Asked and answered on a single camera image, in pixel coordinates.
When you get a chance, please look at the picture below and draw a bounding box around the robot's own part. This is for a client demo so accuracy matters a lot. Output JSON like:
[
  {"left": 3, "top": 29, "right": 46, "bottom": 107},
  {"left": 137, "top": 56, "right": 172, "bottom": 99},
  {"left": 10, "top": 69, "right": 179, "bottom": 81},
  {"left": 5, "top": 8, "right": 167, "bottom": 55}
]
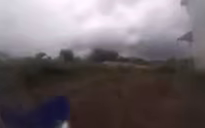
[{"left": 57, "top": 120, "right": 71, "bottom": 128}]

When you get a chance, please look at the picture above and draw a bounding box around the white building with dark roof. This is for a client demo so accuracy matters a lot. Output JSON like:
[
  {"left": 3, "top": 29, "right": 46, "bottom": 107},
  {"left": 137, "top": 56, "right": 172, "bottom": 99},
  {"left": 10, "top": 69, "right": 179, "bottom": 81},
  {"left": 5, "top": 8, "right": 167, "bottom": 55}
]
[{"left": 175, "top": 0, "right": 205, "bottom": 72}]

